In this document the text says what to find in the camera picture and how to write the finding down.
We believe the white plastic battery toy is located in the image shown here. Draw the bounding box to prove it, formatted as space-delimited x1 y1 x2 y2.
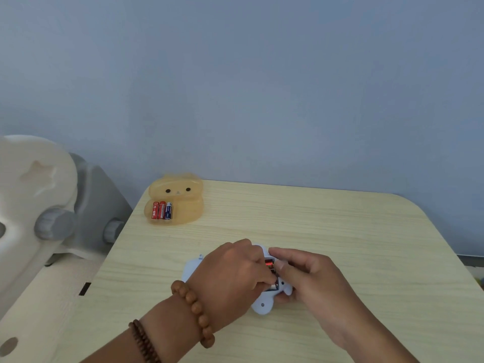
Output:
181 244 294 316

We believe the person's left forearm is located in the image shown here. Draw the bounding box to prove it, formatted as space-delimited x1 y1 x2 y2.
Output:
77 295 215 363

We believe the person's right forearm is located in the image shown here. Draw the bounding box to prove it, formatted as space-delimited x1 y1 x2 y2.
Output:
335 304 421 363

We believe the person's left hand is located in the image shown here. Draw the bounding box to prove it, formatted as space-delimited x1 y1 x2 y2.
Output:
188 239 278 333

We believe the large grey plastic knob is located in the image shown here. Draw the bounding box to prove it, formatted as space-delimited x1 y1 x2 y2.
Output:
34 207 75 241

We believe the person's right hand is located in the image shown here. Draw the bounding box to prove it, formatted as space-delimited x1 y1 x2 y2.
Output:
268 247 369 350

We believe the small grey plastic knob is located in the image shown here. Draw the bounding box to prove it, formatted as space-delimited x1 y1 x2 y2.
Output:
103 219 125 245

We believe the white plastic seat panel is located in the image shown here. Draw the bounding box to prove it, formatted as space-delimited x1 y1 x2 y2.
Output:
0 250 111 363

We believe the grey plastic bracket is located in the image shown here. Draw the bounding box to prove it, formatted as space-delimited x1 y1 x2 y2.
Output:
69 153 133 257

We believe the dark grey baseboard strip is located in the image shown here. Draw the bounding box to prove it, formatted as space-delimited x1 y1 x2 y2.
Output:
456 254 484 269

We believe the yellow translucent bear-shaped tray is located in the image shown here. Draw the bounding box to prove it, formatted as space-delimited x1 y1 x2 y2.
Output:
144 173 205 226

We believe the thin dark bead bracelet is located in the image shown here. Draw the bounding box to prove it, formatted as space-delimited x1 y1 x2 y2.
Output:
128 319 162 363

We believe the large brown wooden bead bracelet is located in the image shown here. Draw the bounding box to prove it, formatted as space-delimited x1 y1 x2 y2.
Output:
171 280 216 349

